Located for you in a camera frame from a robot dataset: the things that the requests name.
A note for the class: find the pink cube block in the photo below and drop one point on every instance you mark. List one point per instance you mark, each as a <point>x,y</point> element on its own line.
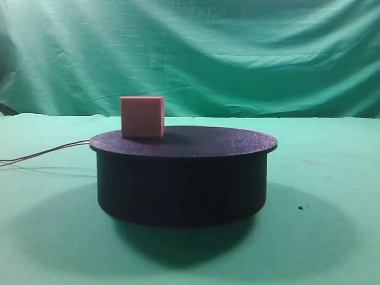
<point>142,116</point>

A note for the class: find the black round turntable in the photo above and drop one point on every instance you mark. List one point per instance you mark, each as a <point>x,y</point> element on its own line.
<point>192,176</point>

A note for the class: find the green backdrop cloth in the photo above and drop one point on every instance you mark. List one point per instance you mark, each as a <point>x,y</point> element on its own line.
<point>240,59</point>

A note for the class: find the green table cloth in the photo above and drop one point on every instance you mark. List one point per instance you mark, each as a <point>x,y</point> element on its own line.
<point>54,232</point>

